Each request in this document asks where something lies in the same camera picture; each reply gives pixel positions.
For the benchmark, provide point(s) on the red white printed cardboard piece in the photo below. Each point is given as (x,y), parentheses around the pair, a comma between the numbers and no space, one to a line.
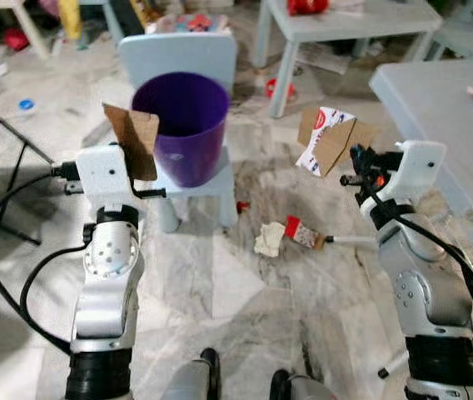
(328,150)

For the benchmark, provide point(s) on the brown cardboard piece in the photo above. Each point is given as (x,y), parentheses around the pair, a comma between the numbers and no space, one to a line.
(136,137)

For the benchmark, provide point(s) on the purple plastic rubbish bin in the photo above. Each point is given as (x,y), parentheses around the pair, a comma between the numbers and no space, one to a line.
(191,146)

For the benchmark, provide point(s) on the brown red wrapper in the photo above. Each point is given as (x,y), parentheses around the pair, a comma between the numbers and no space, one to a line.
(303,233)

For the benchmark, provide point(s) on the tiny red floor scrap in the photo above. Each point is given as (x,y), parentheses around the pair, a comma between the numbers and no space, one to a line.
(243,205)

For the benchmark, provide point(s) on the white folding table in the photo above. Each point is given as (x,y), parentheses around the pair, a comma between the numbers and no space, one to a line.
(436,108)

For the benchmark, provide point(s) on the crumpled cream tissue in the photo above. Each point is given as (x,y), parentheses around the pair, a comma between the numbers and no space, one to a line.
(270,240)

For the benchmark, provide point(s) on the loose paper sheets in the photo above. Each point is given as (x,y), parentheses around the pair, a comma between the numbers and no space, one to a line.
(328,58)

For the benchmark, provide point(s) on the red plastic floor toy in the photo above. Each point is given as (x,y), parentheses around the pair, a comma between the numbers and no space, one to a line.
(271,86)

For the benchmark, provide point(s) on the light blue child chair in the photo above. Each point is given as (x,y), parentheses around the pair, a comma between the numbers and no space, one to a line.
(470,37)
(178,54)

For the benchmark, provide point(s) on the blue round lid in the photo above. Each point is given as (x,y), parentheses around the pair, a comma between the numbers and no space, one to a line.
(27,104)

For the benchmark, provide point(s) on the small white plastic table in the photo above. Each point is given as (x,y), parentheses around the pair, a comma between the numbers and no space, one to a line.
(361,23)

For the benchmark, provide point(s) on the colourful printed box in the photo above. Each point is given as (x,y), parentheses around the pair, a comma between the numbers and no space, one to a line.
(195,22)

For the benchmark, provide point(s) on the yellow plastic toy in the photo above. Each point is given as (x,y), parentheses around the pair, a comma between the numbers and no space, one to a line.
(70,21)

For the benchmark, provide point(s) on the grey left robot leg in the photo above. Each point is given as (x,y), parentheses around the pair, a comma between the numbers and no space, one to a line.
(191,383)

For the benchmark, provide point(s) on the grey robot leg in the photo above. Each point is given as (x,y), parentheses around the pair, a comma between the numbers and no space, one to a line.
(191,383)
(303,390)

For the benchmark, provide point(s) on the white table with slanted legs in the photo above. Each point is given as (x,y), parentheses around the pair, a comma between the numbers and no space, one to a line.
(32,33)

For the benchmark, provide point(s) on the small red bowl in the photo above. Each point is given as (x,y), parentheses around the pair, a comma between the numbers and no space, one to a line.
(17,39)

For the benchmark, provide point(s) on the grey right robot leg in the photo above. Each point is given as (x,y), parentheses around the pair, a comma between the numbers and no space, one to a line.
(303,390)

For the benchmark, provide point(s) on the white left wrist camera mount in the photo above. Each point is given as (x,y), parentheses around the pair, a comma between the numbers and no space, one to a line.
(103,179)

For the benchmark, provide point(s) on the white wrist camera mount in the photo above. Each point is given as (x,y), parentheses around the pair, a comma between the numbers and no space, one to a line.
(415,167)
(103,179)

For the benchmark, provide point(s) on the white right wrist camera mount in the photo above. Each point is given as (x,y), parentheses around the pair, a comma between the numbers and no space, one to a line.
(415,167)

